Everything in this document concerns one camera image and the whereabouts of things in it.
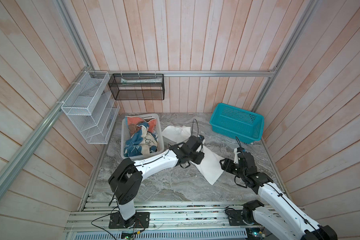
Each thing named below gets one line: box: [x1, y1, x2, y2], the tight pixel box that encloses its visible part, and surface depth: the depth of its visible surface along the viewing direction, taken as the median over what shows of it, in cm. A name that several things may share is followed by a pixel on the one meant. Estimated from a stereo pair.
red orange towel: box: [125, 116, 157, 133], surface depth 106 cm
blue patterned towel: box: [123, 122, 158, 157], surface depth 94 cm
